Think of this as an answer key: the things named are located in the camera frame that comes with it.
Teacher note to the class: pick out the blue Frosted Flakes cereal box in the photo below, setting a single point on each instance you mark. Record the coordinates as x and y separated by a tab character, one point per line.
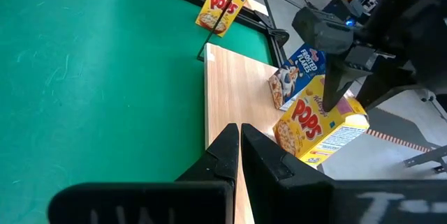
300	67

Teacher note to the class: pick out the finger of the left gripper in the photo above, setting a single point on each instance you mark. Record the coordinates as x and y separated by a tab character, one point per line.
384	84
337	81

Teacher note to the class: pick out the grey metal stand leg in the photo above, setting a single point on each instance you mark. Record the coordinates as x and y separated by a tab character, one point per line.
426	159

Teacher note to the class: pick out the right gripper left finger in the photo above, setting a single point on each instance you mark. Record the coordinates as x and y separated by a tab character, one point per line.
216	168

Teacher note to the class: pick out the wooden shelf board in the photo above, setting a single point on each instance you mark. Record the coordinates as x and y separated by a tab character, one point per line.
237	88

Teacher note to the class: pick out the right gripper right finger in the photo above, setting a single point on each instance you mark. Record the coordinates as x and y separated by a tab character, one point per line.
279	189

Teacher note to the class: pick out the black curved frame hook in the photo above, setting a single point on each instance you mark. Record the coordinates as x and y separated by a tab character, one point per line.
279	35

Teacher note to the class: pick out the green table mat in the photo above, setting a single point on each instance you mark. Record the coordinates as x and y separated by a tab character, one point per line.
87	77

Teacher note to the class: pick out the yellow Corn Pops cereal box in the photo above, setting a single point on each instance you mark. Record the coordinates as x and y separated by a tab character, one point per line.
314	126
220	4

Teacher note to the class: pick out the dark striped floor strip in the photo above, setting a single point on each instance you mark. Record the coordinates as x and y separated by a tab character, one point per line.
401	140

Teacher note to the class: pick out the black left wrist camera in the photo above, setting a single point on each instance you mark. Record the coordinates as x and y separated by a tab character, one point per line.
321	30

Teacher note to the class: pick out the black metal shelf end frame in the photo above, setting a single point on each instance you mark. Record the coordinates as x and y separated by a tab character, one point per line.
221	18

